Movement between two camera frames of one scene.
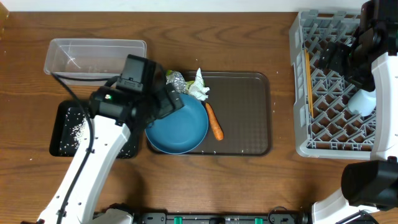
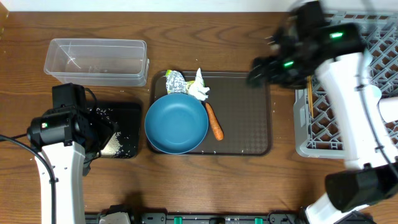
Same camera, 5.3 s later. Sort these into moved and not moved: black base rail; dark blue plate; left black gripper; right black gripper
Moved: left black gripper; right black gripper
Not moved: black base rail; dark blue plate
